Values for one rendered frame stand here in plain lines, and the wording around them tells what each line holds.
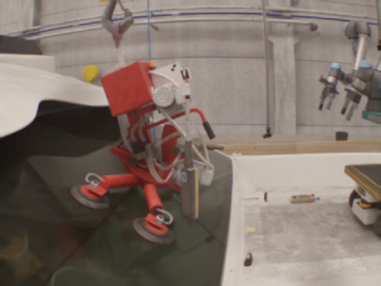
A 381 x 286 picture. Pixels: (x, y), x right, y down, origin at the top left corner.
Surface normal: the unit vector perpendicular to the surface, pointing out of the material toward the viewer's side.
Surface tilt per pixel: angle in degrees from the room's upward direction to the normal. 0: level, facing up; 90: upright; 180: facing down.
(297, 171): 90
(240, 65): 90
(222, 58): 90
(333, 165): 90
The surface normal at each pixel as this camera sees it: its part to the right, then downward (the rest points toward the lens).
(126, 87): -0.16, 0.17
